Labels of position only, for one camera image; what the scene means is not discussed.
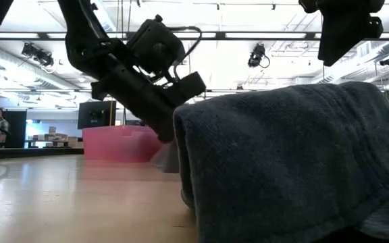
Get black monitor on stand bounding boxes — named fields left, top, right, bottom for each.
left=77, top=100, right=118, bottom=130

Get table with cardboard boxes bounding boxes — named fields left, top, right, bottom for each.
left=25, top=126, right=84, bottom=149

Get black divider panel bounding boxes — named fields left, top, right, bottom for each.
left=3, top=109, right=28, bottom=149

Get black overhead frame beam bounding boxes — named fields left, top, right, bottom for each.
left=0, top=31, right=389, bottom=42

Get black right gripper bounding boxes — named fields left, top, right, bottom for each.
left=298, top=0, right=386, bottom=68

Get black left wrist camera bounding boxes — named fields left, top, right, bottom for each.
left=126, top=14, right=186, bottom=76

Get dark grey towel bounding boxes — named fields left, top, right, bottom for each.
left=173, top=80, right=389, bottom=243

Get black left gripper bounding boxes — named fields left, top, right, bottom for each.
left=90, top=63, right=207, bottom=144

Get pink translucent plastic bin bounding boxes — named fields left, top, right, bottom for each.
left=82, top=125, right=164, bottom=164

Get black table edge rail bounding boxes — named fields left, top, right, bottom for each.
left=0, top=146, right=84, bottom=161

